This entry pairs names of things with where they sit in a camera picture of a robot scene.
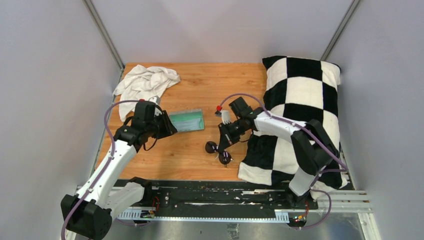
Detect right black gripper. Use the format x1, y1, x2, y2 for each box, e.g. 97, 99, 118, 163
218, 118, 247, 152

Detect black sunglasses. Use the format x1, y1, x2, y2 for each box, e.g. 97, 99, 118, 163
205, 141, 233, 167

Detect grey glasses case green lining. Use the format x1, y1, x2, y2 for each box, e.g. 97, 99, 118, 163
168, 108, 205, 133

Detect light blue lens cloth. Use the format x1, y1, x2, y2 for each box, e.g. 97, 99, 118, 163
173, 118, 202, 132

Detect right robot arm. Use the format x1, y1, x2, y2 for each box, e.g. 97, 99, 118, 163
205, 93, 347, 209

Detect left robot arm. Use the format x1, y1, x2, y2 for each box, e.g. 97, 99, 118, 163
60, 96, 177, 240

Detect white crumpled cloth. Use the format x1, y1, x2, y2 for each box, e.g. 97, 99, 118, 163
113, 64, 181, 101

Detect black white checkered blanket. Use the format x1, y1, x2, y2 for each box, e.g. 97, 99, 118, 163
238, 55, 341, 186

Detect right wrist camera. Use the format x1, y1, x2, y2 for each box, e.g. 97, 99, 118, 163
215, 105, 231, 125

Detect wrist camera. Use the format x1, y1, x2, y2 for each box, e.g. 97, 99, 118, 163
215, 105, 231, 125
139, 95, 161, 106

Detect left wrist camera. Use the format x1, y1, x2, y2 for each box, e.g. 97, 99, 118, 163
139, 95, 161, 106

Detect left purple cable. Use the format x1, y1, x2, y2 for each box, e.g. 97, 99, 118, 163
60, 99, 157, 240

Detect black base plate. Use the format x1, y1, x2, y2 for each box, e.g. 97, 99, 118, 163
133, 180, 318, 219

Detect white slotted cable duct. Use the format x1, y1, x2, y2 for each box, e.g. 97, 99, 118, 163
117, 208, 290, 223

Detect left aluminium frame post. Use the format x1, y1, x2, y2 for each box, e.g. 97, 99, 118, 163
82, 0, 125, 72

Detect aluminium frame post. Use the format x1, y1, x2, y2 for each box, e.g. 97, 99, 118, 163
82, 0, 125, 72
320, 0, 362, 61

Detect right aluminium frame post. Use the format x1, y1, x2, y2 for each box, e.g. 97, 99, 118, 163
320, 0, 362, 61

